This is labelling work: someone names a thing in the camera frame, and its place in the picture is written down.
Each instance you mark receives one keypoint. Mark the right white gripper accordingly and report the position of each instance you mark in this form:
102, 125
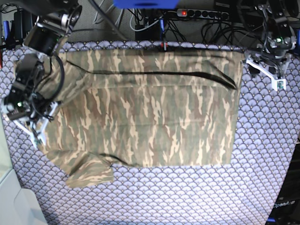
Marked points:
32, 122

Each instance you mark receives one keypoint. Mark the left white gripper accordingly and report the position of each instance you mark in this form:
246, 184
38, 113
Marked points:
275, 69

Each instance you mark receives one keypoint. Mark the camouflage T-shirt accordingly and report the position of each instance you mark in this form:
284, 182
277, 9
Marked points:
143, 108

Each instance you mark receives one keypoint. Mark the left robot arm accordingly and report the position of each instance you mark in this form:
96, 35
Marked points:
278, 39

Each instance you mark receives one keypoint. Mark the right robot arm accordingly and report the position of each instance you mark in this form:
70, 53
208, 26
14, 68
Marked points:
55, 22

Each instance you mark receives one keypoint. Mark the patterned blue tablecloth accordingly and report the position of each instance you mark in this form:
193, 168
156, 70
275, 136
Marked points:
241, 193

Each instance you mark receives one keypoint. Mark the white plastic bin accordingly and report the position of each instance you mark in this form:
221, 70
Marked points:
18, 206

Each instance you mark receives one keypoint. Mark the red black table clamp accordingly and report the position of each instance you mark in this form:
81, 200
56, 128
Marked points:
164, 46

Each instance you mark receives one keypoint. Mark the black box under table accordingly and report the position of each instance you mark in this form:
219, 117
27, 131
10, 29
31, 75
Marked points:
150, 34

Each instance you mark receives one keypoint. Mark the black power adapter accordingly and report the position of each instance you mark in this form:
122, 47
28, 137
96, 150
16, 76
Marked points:
23, 23

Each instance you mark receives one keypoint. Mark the black OpenArm case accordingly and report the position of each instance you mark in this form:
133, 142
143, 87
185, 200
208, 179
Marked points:
286, 210

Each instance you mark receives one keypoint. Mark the black power strip red switch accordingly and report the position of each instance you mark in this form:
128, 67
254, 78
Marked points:
202, 14

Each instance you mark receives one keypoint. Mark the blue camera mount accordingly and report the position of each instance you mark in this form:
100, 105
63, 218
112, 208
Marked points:
146, 4

